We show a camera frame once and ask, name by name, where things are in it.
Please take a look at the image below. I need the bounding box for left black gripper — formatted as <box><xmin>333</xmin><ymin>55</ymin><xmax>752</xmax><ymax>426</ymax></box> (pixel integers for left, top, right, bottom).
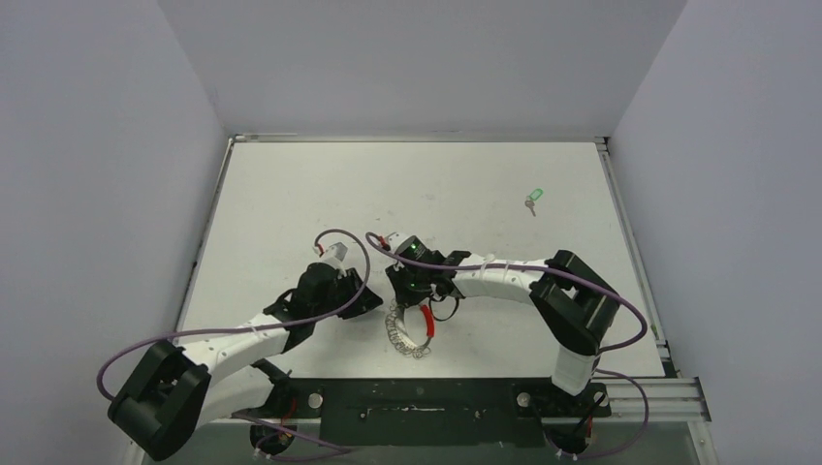
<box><xmin>313</xmin><ymin>268</ymin><xmax>382</xmax><ymax>322</ymax></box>

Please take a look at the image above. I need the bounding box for large keyring with small rings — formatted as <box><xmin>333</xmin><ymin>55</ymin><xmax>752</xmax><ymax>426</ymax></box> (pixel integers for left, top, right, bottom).
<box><xmin>384</xmin><ymin>300</ymin><xmax>435</xmax><ymax>359</ymax></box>

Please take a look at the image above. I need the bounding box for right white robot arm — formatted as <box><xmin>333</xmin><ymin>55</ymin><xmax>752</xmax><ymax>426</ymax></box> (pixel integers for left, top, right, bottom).
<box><xmin>377</xmin><ymin>232</ymin><xmax>619</xmax><ymax>416</ymax></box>

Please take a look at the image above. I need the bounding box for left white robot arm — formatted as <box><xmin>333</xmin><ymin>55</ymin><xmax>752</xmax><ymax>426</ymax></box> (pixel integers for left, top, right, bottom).
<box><xmin>108</xmin><ymin>263</ymin><xmax>384</xmax><ymax>460</ymax></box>

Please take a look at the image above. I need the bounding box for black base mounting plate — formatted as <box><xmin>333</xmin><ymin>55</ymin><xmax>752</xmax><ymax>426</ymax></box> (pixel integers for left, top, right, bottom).
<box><xmin>250</xmin><ymin>378</ymin><xmax>612</xmax><ymax>448</ymax></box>

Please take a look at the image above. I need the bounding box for key with green tag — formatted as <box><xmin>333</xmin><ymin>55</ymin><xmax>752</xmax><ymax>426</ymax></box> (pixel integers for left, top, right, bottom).
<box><xmin>524</xmin><ymin>188</ymin><xmax>544</xmax><ymax>217</ymax></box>

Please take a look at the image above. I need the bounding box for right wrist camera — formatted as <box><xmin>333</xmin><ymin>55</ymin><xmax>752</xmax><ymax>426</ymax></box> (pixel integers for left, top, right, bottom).
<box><xmin>378</xmin><ymin>232</ymin><xmax>413</xmax><ymax>255</ymax></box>

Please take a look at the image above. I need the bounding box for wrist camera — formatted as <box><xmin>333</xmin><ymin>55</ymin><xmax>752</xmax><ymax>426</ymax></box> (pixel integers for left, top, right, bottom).
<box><xmin>320</xmin><ymin>242</ymin><xmax>348</xmax><ymax>268</ymax></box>
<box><xmin>378</xmin><ymin>232</ymin><xmax>413</xmax><ymax>255</ymax></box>

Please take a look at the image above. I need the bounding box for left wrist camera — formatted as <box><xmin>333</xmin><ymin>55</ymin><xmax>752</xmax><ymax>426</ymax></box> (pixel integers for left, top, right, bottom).
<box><xmin>320</xmin><ymin>242</ymin><xmax>348</xmax><ymax>268</ymax></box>

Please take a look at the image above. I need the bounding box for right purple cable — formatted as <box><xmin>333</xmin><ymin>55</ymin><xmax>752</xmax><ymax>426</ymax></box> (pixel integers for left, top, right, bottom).
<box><xmin>364</xmin><ymin>232</ymin><xmax>649</xmax><ymax>461</ymax></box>

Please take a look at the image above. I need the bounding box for purple cable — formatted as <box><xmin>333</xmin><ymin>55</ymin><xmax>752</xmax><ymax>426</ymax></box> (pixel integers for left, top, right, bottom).
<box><xmin>364</xmin><ymin>232</ymin><xmax>649</xmax><ymax>461</ymax></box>
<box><xmin>96</xmin><ymin>229</ymin><xmax>372</xmax><ymax>463</ymax></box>

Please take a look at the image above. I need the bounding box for aluminium frame rail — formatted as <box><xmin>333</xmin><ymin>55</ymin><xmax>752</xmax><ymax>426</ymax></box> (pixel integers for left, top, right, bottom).
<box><xmin>600</xmin><ymin>378</ymin><xmax>711</xmax><ymax>422</ymax></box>

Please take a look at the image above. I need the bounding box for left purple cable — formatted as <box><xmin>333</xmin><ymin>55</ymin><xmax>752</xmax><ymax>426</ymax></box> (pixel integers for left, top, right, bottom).
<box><xmin>96</xmin><ymin>229</ymin><xmax>372</xmax><ymax>463</ymax></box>

